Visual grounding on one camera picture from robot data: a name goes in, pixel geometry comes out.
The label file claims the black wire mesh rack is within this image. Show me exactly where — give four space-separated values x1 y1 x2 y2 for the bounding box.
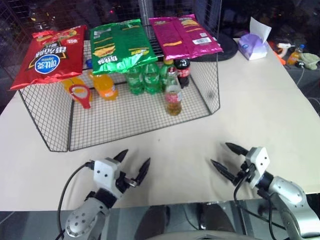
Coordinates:
17 23 222 153

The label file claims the white plastic tool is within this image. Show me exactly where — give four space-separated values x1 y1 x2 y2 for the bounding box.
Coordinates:
275 42 299 59

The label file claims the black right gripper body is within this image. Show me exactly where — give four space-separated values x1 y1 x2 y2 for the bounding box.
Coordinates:
232 159 258 186

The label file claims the green chip bag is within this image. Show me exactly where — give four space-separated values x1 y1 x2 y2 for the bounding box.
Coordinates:
89 18 159 76

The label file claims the small orange drink bottle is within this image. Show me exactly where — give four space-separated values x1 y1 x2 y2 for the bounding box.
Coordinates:
286 44 307 67

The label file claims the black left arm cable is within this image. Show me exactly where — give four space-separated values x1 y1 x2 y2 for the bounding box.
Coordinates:
56 161 95 240

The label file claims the magenta chip bag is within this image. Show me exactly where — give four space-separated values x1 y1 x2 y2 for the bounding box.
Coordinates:
148 13 224 61

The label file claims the black round flat object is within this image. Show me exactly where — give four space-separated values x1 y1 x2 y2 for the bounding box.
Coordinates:
191 31 239 62

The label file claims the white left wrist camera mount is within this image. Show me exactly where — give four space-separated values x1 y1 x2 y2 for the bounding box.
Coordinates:
93 157 123 195

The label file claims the orange soda bottle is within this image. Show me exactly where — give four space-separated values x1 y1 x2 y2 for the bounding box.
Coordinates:
61 75 94 102
89 71 120 102

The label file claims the background wire mesh panel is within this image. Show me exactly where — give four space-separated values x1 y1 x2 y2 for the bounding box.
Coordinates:
140 0 222 32

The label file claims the red chip bag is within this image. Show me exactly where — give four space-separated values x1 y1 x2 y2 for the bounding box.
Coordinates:
9 24 88 92

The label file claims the purple tissue pack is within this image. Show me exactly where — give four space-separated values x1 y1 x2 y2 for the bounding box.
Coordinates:
237 16 273 61

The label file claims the capped glass bottle red label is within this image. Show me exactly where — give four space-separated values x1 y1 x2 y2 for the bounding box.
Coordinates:
163 66 183 117

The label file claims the green plush toy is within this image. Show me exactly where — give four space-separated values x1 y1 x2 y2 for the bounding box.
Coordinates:
299 52 320 71

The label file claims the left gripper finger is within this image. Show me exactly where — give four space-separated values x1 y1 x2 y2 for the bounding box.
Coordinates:
112 149 129 165
135 157 152 186

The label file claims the red plastic loop handle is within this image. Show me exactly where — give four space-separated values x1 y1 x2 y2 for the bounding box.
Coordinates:
69 84 92 110

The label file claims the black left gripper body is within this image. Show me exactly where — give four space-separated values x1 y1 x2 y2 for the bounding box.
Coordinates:
115 171 138 195

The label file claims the yellow-capped green soda bottle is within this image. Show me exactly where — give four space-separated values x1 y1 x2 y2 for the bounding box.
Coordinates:
159 58 176 91

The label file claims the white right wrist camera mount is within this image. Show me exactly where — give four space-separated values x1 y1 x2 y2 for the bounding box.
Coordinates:
244 146 271 189

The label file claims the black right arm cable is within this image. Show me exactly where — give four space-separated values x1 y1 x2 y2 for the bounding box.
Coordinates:
233 170 287 230

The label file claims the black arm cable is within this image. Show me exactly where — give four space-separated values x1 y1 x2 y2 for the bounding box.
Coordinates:
56 161 95 240
233 170 287 230

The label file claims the black cola bottle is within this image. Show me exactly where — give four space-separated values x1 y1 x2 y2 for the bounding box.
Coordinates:
173 57 192 90

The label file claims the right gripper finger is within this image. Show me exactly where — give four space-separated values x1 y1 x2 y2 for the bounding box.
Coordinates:
210 159 238 184
224 142 249 156

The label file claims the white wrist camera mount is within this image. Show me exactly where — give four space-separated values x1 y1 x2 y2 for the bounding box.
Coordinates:
93 157 123 195
244 146 271 189

